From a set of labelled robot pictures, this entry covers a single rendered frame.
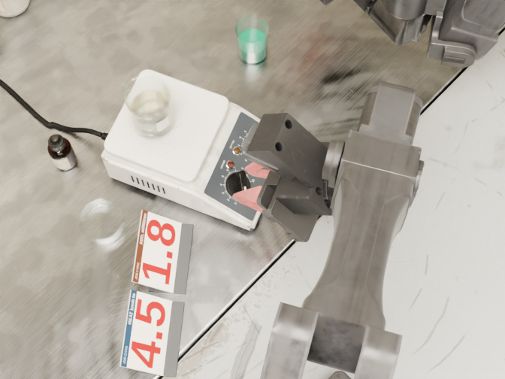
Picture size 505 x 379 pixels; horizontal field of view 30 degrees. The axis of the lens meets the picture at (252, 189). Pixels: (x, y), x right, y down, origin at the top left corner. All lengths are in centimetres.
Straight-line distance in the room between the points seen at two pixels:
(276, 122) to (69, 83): 45
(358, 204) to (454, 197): 44
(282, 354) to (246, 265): 49
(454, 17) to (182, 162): 35
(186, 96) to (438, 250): 36
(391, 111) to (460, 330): 35
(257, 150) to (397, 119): 14
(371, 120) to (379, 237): 18
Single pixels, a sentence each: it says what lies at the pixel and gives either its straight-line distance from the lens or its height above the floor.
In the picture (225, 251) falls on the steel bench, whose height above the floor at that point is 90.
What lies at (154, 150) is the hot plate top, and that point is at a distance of 112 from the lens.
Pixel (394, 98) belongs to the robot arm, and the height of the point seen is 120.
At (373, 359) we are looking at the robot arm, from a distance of 67.
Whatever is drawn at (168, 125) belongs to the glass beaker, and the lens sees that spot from 111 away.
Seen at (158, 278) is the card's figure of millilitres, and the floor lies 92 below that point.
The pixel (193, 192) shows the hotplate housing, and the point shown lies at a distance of 112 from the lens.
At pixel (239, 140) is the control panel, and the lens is 115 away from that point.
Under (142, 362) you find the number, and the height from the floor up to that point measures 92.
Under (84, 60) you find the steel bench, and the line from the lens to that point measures 130.
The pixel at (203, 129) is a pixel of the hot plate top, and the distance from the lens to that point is 113.
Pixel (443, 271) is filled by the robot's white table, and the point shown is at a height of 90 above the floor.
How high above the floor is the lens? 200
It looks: 68 degrees down
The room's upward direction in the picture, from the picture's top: 2 degrees counter-clockwise
